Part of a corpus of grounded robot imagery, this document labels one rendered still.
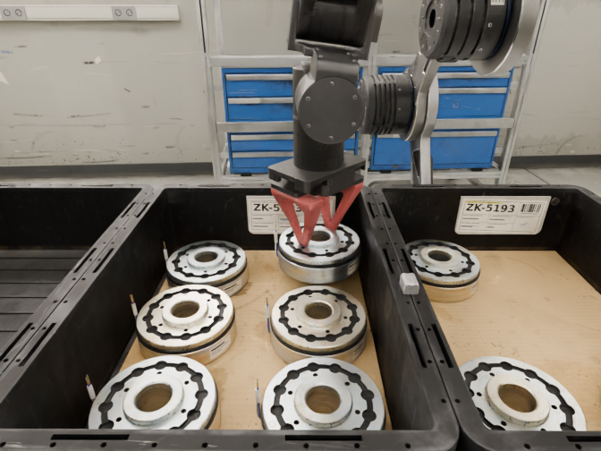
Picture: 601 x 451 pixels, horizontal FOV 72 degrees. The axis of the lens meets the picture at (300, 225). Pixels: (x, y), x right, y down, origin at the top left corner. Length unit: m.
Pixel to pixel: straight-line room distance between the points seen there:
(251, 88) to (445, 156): 1.15
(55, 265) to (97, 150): 2.83
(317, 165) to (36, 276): 0.42
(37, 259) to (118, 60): 2.64
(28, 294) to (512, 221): 0.66
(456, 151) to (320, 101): 2.22
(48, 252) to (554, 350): 0.67
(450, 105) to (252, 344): 2.13
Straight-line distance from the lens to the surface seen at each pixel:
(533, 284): 0.63
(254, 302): 0.52
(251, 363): 0.45
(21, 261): 0.72
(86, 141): 3.49
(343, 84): 0.36
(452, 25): 0.83
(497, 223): 0.66
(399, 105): 1.28
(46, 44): 3.43
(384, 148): 2.41
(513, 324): 0.55
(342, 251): 0.50
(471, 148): 2.59
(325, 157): 0.45
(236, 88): 2.26
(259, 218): 0.60
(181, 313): 0.49
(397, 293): 0.38
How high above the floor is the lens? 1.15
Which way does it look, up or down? 28 degrees down
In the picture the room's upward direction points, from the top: straight up
